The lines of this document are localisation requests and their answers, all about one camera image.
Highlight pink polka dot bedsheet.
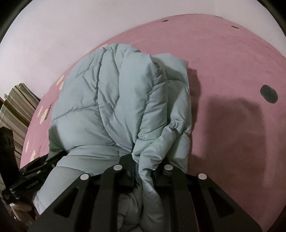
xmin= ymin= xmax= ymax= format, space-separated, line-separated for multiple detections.
xmin=19 ymin=13 xmax=286 ymax=232

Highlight light blue puffer jacket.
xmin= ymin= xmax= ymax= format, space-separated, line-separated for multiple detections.
xmin=33 ymin=44 xmax=191 ymax=231

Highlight striped brown green cushion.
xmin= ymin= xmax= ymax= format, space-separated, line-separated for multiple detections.
xmin=1 ymin=83 xmax=40 ymax=165

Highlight person's left hand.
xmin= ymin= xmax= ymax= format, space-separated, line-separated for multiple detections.
xmin=10 ymin=202 xmax=39 ymax=226

